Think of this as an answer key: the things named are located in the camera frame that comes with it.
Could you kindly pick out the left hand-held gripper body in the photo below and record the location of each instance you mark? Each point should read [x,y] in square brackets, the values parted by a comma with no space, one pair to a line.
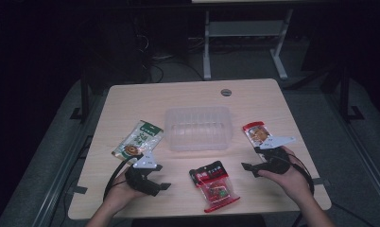
[141,178]

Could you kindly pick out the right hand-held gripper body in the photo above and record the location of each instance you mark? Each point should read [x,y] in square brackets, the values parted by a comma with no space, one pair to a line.
[276,160]

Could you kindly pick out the red-edged clear snack packet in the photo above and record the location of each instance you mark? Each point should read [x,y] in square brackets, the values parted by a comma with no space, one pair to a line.
[257,132]

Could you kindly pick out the green snack packet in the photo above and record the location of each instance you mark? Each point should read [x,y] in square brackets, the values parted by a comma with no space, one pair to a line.
[139,142]

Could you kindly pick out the red and black snack packet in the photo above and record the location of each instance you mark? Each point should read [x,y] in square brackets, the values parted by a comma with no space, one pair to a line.
[214,186]

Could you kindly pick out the clear plastic slotted container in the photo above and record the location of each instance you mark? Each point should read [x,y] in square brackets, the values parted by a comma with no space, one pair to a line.
[198,129]

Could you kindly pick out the person's left hand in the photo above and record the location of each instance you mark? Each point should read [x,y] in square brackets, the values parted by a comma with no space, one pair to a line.
[122,194]

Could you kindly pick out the person's right hand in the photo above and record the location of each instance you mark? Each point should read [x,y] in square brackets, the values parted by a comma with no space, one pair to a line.
[295,179]

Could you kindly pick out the grey tape strip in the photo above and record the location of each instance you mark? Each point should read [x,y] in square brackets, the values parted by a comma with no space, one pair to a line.
[322,182]
[77,189]

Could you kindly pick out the grey round table grommet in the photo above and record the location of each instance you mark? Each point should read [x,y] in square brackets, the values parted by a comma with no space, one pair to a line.
[226,92]

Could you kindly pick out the black metal stand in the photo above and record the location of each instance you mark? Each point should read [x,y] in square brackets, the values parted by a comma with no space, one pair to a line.
[84,101]
[345,97]

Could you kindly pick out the aluminium floor rail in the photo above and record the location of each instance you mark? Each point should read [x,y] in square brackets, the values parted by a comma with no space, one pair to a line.
[361,148]
[62,176]

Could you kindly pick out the white metal table frame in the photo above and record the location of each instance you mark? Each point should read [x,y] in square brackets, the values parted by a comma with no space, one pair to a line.
[241,28]

